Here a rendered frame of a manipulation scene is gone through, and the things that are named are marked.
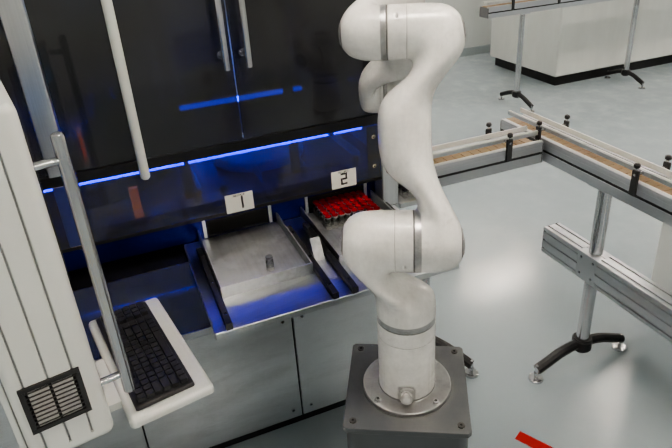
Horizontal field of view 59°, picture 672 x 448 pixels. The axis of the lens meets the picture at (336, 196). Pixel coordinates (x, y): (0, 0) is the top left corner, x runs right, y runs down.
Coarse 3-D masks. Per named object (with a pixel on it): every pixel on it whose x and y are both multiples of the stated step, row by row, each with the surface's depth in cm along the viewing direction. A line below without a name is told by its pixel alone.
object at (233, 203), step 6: (246, 192) 179; (252, 192) 180; (228, 198) 178; (234, 198) 178; (240, 198) 179; (246, 198) 180; (252, 198) 180; (228, 204) 178; (234, 204) 179; (240, 204) 180; (246, 204) 181; (252, 204) 181; (228, 210) 179; (234, 210) 180; (240, 210) 181
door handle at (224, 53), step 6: (216, 0) 148; (216, 6) 149; (216, 12) 150; (222, 12) 150; (216, 18) 151; (222, 18) 151; (222, 24) 151; (222, 30) 152; (222, 36) 152; (222, 42) 153; (222, 48) 154; (222, 54) 155; (228, 54) 155; (222, 60) 156; (228, 60) 156; (228, 66) 156
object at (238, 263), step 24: (216, 240) 187; (240, 240) 186; (264, 240) 186; (288, 240) 185; (216, 264) 175; (240, 264) 174; (264, 264) 173; (288, 264) 173; (312, 264) 167; (240, 288) 161
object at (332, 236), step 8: (376, 200) 202; (384, 208) 197; (304, 216) 195; (312, 216) 198; (312, 224) 188; (320, 224) 193; (320, 232) 181; (328, 232) 188; (336, 232) 187; (328, 240) 177; (336, 240) 183; (336, 248) 179; (336, 256) 172; (344, 264) 171
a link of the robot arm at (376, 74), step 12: (396, 60) 134; (408, 60) 134; (372, 72) 143; (384, 72) 140; (396, 72) 138; (408, 72) 138; (360, 84) 148; (372, 84) 143; (384, 84) 143; (360, 96) 150; (372, 96) 149; (372, 108) 153
